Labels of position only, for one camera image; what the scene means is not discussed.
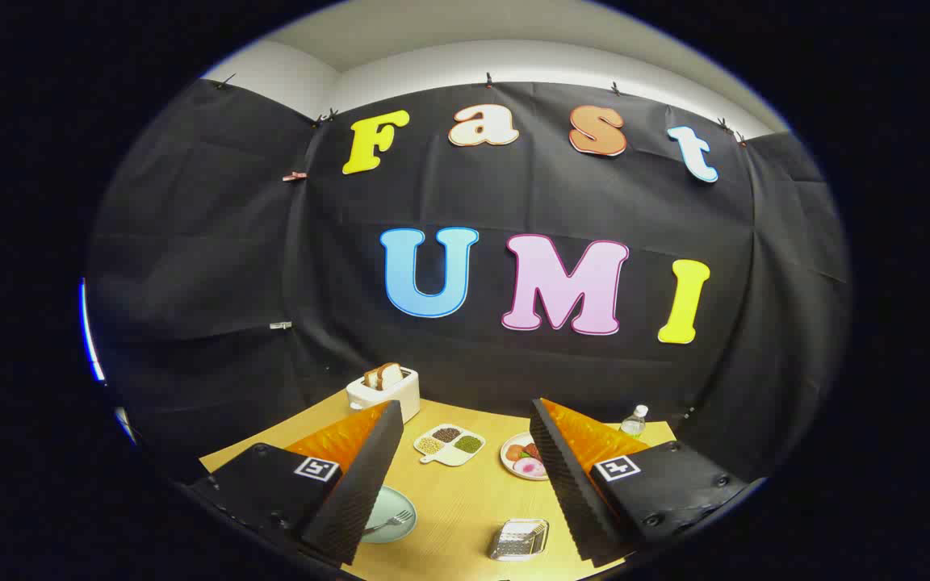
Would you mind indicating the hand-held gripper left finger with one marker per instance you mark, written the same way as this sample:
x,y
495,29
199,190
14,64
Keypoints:
x,y
356,484

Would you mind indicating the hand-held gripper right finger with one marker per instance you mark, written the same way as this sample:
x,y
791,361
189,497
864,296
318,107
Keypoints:
x,y
574,484

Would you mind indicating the pale green round plate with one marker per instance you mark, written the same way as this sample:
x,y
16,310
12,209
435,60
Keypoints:
x,y
391,500

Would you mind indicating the silver metal utensil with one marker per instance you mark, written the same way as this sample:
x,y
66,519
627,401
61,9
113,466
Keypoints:
x,y
392,522

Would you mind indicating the brown meat slices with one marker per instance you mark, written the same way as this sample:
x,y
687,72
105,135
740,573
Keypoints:
x,y
531,450

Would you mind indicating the white food plate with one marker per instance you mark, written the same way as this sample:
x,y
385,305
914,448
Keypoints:
x,y
509,464

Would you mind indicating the green label water bottle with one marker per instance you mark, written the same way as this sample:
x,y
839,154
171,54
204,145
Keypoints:
x,y
634,423

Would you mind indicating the white toaster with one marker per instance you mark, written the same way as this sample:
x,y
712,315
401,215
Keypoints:
x,y
400,397

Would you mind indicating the white divided grain tray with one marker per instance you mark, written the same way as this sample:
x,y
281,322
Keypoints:
x,y
450,445

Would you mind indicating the small toast slice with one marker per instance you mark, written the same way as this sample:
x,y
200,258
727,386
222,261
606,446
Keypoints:
x,y
370,378

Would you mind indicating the large toast slice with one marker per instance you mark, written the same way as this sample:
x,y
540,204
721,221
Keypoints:
x,y
390,375

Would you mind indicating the black backdrop cloth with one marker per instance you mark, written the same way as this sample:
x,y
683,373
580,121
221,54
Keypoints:
x,y
271,258

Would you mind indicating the pink cloth clip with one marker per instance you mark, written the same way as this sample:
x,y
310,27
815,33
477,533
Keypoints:
x,y
295,176

